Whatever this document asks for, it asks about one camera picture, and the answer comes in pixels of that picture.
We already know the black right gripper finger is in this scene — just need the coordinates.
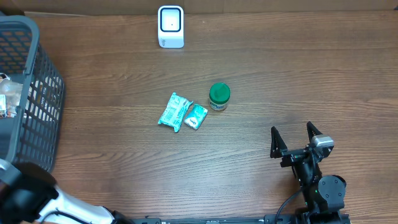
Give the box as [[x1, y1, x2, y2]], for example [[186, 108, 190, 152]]
[[270, 126, 288, 159], [307, 121, 322, 139]]

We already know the green lid jar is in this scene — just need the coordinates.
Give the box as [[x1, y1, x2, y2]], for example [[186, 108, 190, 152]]
[[209, 83, 231, 111]]

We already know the small teal tissue pack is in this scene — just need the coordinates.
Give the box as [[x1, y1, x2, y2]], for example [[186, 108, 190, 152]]
[[184, 104, 208, 130]]

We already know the clear snack pouch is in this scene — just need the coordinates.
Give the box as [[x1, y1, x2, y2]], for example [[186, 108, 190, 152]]
[[1, 73, 23, 119]]

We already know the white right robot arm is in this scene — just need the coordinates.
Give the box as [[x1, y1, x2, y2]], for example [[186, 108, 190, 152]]
[[265, 121, 351, 224]]

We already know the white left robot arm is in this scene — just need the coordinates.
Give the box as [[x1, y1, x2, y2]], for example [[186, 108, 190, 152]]
[[1, 159, 133, 224]]

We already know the white barcode scanner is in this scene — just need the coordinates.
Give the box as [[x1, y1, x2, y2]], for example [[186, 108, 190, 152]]
[[157, 5, 185, 49]]

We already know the grey plastic mesh basket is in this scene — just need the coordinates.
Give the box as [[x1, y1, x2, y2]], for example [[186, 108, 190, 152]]
[[1, 16, 66, 172]]

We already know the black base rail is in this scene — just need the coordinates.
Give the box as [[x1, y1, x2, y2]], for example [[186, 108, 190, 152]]
[[131, 214, 351, 224]]

